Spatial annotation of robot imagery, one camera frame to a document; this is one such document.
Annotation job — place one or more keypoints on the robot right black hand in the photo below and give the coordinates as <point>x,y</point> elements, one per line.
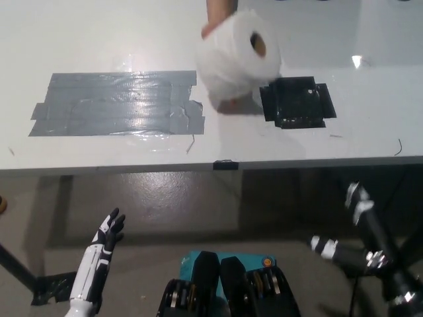
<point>363,211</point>

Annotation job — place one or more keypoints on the robot left white black hand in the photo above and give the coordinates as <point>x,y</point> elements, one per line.
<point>91,267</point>

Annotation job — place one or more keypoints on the person's bare hand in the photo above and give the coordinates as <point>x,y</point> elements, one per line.
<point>211,29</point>

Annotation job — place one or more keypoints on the white toilet paper roll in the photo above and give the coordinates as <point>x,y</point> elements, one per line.
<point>231,56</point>

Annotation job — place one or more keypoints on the robot torso black teal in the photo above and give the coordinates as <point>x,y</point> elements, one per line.
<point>231,284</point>

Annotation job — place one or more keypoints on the black floor tape piece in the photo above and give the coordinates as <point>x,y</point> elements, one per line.
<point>54,287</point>

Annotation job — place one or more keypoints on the black diagonal table leg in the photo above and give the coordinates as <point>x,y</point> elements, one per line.
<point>16,264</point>

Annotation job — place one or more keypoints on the black tape patch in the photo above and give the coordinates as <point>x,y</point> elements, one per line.
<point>294,105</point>

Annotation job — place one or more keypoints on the small black tape strip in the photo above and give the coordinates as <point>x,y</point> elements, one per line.
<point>225,165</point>

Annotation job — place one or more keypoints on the grey duct tape patch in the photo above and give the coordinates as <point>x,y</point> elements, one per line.
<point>115,102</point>

